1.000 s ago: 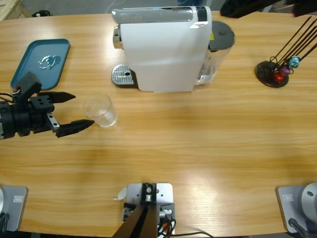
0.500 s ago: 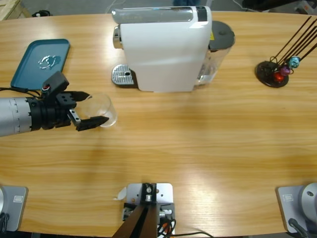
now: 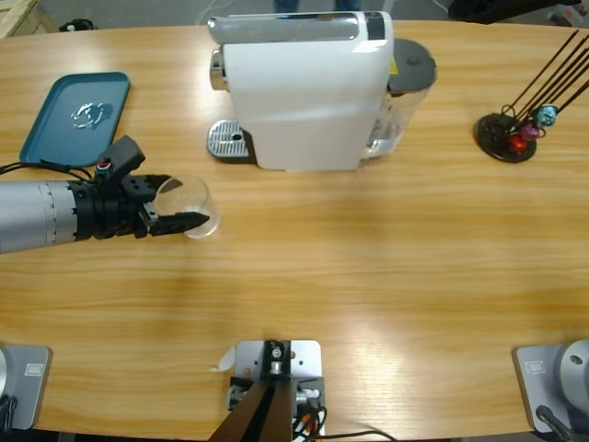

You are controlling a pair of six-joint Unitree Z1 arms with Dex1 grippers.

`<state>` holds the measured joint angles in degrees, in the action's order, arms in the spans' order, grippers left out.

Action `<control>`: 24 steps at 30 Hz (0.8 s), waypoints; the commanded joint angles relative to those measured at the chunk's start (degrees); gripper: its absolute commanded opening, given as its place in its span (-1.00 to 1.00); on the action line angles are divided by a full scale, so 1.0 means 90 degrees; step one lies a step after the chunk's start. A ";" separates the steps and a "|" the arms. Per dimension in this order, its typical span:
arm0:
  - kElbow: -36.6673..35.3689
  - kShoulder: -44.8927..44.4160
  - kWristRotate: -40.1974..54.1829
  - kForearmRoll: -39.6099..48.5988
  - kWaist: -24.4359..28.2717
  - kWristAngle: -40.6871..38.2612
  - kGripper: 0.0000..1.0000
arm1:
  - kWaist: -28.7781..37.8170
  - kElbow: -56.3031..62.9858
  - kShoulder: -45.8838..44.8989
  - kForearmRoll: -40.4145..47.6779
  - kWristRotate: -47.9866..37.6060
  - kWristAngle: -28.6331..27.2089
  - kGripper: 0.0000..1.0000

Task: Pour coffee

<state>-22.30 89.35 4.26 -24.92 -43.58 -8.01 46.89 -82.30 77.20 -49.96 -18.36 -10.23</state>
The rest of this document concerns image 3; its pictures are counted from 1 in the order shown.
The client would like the thin white cable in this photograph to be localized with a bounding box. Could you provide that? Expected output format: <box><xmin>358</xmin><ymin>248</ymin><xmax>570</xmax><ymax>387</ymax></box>
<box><xmin>197</xmin><ymin>0</ymin><xmax>229</xmax><ymax>24</ymax></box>

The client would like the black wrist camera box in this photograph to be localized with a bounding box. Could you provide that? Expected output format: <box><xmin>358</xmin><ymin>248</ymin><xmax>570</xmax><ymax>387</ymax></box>
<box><xmin>96</xmin><ymin>134</ymin><xmax>146</xmax><ymax>188</ymax></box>

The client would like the light wooden pallet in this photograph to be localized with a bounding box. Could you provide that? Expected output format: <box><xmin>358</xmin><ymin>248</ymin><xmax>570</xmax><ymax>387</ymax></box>
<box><xmin>0</xmin><ymin>0</ymin><xmax>61</xmax><ymax>41</ymax></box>

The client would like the thick black base cable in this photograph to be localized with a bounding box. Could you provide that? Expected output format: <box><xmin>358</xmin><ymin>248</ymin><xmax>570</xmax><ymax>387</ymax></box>
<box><xmin>536</xmin><ymin>404</ymin><xmax>576</xmax><ymax>442</ymax></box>
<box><xmin>0</xmin><ymin>394</ymin><xmax>18</xmax><ymax>429</ymax></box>

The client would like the clear drinking glass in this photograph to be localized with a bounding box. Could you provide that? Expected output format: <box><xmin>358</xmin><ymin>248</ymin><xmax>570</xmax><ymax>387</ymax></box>
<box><xmin>154</xmin><ymin>174</ymin><xmax>221</xmax><ymax>239</ymax></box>

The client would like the thin black cable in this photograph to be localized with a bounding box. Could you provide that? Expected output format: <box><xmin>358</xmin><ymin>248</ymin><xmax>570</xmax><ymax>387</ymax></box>
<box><xmin>317</xmin><ymin>430</ymin><xmax>399</xmax><ymax>442</ymax></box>

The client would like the black capsule holder with rods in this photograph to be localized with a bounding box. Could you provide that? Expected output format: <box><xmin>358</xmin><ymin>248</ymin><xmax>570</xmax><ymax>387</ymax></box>
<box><xmin>473</xmin><ymin>29</ymin><xmax>589</xmax><ymax>164</ymax></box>

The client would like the small black floor object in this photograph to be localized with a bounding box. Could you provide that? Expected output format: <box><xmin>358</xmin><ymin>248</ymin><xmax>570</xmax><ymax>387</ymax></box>
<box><xmin>62</xmin><ymin>17</ymin><xmax>98</xmax><ymax>33</ymax></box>

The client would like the person in blue jeans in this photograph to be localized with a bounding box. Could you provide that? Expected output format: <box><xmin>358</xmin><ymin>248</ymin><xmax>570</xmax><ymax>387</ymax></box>
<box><xmin>273</xmin><ymin>0</ymin><xmax>364</xmax><ymax>13</ymax></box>

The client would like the orange plastic clip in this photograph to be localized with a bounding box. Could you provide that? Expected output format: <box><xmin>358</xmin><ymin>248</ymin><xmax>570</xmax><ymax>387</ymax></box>
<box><xmin>294</xmin><ymin>412</ymin><xmax>323</xmax><ymax>434</ymax></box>

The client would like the white object with orange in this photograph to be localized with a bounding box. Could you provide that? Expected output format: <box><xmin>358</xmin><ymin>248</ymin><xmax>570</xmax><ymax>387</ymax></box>
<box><xmin>549</xmin><ymin>6</ymin><xmax>589</xmax><ymax>24</ymax></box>

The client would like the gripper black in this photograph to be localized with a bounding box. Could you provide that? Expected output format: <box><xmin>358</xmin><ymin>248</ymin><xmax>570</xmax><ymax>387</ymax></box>
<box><xmin>68</xmin><ymin>173</ymin><xmax>211</xmax><ymax>240</ymax></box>

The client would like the white capsule coffee machine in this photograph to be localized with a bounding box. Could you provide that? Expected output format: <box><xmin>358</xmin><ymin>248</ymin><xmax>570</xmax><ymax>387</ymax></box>
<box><xmin>205</xmin><ymin>9</ymin><xmax>396</xmax><ymax>173</ymax></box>

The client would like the teal plastic tray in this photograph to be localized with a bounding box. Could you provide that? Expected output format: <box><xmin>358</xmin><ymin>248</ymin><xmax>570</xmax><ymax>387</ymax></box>
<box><xmin>18</xmin><ymin>71</ymin><xmax>133</xmax><ymax>168</ymax></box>

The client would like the arm grey base plate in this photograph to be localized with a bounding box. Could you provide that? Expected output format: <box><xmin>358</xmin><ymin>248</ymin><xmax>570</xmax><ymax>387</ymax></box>
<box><xmin>513</xmin><ymin>339</ymin><xmax>589</xmax><ymax>434</ymax></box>
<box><xmin>0</xmin><ymin>344</ymin><xmax>53</xmax><ymax>430</ymax></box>

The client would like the white paper tab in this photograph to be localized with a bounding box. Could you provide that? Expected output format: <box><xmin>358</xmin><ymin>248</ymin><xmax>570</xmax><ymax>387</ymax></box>
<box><xmin>210</xmin><ymin>347</ymin><xmax>237</xmax><ymax>373</ymax></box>

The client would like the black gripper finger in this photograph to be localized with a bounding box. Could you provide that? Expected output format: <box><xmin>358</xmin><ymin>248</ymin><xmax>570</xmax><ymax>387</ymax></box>
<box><xmin>448</xmin><ymin>0</ymin><xmax>583</xmax><ymax>24</ymax></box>

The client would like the clear water tank dark lid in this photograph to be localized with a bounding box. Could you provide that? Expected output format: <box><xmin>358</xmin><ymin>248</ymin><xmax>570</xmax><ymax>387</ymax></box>
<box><xmin>363</xmin><ymin>37</ymin><xmax>438</xmax><ymax>160</ymax></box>

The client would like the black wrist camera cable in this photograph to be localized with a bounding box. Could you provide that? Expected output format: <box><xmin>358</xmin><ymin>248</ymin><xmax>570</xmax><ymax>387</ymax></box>
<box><xmin>0</xmin><ymin>158</ymin><xmax>100</xmax><ymax>183</ymax></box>

